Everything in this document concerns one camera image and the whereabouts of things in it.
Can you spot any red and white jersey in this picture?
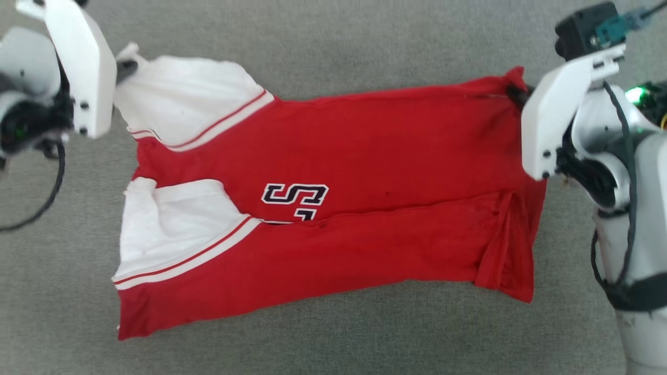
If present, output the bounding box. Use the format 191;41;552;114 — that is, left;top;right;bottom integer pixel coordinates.
112;43;547;341

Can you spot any teal right camera connector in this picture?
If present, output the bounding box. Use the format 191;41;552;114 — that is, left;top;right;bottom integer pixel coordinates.
594;8;652;45

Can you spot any grey fabric sofa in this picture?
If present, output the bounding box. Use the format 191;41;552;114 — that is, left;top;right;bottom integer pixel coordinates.
0;0;667;375

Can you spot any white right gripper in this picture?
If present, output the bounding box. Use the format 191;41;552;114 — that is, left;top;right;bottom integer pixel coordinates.
505;44;626;180

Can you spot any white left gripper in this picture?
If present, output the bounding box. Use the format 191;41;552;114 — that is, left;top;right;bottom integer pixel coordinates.
16;0;139;139

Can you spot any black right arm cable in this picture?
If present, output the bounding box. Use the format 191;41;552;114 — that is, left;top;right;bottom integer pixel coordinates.
590;0;667;292

